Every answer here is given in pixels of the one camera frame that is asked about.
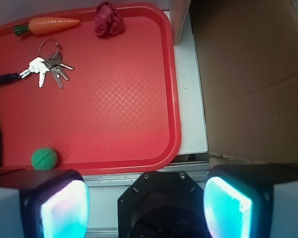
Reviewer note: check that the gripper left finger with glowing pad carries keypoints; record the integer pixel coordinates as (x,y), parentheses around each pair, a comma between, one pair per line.
(43,204)

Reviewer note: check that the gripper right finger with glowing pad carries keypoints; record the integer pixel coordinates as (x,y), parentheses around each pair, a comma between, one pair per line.
(252,201)

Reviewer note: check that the green foam ball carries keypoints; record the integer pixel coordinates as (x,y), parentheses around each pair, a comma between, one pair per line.
(44,158)

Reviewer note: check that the crumpled maroon paper ball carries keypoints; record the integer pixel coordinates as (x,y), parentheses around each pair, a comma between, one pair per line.
(108,20)

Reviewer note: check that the red plastic tray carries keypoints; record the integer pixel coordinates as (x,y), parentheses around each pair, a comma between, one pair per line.
(117,113)

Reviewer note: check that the bunch of silver keys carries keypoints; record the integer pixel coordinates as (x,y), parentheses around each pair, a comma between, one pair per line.
(52,64)

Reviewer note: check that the brown cardboard box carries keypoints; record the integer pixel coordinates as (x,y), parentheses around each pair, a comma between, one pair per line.
(248,62)

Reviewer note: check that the orange toy carrot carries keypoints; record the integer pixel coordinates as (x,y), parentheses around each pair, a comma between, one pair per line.
(44,25)

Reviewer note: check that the black octagonal mount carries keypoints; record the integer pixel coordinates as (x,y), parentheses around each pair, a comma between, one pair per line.
(162,205)

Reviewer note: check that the white post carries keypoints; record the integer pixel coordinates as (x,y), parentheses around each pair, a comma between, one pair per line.
(178,12)

